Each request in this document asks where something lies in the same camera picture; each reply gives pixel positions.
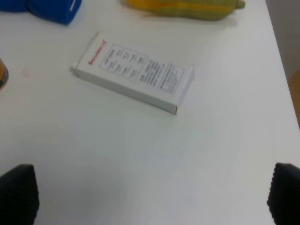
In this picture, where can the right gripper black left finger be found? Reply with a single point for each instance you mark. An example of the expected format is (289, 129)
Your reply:
(19, 196)

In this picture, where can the yellow green corn toy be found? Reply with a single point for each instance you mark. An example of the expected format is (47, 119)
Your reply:
(211, 10)

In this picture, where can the white printed carton box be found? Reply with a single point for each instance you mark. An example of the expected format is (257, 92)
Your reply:
(120, 67)

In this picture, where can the orange can edge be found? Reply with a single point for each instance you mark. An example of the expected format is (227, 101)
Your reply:
(4, 74)

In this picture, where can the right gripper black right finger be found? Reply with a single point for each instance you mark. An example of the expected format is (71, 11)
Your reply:
(284, 196)

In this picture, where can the blue fabric object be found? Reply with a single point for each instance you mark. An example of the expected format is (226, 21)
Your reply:
(58, 11)

